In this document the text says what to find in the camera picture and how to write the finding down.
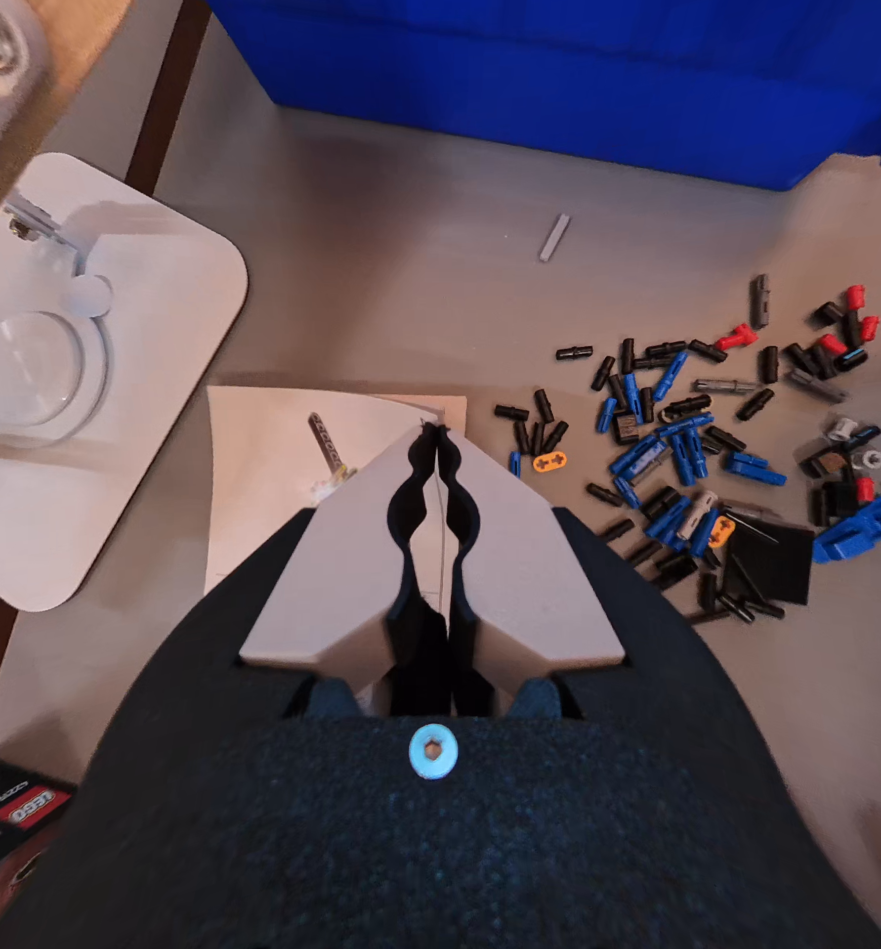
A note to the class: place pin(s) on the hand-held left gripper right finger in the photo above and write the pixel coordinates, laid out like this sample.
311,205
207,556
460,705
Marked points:
536,586

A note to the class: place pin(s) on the white document stand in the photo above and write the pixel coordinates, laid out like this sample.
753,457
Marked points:
151,333

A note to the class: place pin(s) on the lego set box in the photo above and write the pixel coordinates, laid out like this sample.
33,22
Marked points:
10,823

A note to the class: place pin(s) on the pile of small lego pins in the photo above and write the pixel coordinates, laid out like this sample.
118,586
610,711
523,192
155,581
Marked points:
677,452

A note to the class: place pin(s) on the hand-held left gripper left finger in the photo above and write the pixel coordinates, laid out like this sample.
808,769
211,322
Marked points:
322,586

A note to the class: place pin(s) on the lego instruction booklet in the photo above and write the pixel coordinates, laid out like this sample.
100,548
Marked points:
262,474

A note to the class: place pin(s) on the blue plastic bin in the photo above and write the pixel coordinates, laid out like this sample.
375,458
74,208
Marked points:
529,81

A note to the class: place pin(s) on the small grey lego axle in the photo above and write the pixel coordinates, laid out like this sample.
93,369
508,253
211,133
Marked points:
554,239

